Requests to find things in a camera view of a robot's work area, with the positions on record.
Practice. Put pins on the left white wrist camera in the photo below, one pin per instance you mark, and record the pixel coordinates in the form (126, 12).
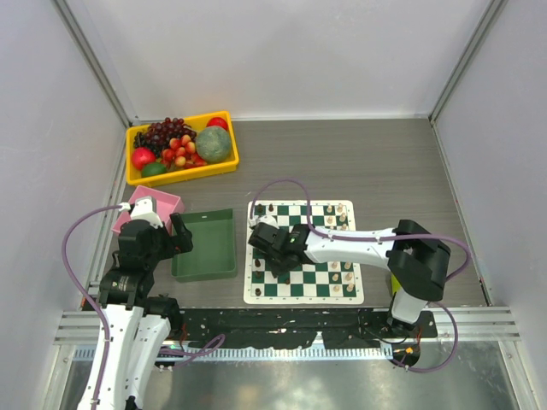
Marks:
(144, 208)

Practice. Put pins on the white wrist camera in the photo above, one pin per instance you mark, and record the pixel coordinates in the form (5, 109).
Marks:
(144, 208)
(265, 219)

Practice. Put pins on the pink plastic box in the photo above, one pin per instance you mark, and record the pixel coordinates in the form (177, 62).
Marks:
(166, 204)

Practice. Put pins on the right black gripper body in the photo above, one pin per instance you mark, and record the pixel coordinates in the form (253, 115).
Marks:
(277, 266)

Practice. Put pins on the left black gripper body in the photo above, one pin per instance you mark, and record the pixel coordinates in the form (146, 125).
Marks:
(162, 247)

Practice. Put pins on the dark purple grape bunch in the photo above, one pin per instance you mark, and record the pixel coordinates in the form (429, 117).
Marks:
(157, 136)

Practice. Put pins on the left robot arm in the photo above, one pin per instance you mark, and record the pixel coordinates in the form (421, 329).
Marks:
(133, 324)

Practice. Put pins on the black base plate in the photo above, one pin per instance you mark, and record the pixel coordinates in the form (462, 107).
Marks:
(293, 328)

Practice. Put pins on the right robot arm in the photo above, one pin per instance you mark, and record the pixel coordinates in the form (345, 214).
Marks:
(418, 261)

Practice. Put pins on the red apple front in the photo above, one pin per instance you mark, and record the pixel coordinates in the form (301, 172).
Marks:
(142, 157)

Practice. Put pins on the red yellow cherry bunch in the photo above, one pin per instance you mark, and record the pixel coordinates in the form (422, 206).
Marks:
(182, 154)

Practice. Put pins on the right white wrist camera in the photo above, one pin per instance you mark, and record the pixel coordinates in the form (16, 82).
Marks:
(265, 219)

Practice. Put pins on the green melon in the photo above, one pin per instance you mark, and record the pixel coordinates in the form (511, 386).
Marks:
(214, 144)

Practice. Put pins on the green lime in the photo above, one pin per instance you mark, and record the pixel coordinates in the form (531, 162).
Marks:
(153, 169)

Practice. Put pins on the green pear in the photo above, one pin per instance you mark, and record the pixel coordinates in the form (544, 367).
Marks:
(394, 285)

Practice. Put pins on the white slotted cable duct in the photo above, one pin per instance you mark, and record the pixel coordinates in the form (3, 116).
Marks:
(316, 351)

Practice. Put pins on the yellow plastic fruit bin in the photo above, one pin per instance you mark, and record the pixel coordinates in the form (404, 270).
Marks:
(198, 123)

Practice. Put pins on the red apple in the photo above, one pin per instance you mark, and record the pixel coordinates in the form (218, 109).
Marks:
(142, 157)
(219, 122)

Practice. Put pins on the green plastic tray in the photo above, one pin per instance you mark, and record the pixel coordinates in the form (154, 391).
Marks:
(214, 249)

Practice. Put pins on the red apple back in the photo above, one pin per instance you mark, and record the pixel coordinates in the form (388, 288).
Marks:
(219, 122)

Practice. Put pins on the green white chess board mat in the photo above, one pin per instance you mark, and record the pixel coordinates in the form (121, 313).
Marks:
(332, 282)

